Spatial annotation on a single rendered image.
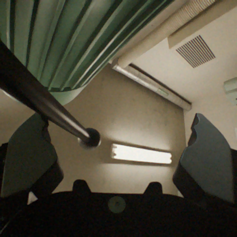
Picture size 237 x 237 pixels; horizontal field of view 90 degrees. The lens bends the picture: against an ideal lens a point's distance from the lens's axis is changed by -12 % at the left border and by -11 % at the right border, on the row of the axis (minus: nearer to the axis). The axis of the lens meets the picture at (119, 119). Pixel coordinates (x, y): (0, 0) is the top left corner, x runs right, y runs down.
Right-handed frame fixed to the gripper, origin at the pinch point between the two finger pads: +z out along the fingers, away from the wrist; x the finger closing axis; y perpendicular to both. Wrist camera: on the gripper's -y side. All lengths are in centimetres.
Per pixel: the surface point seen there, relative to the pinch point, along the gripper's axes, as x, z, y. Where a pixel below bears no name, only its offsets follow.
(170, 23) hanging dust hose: 48, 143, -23
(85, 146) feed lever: -4.7, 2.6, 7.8
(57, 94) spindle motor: -9.1, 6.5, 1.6
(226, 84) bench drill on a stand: 139, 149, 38
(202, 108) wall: 181, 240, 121
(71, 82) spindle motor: -6.6, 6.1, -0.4
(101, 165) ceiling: -21, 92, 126
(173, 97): 104, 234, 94
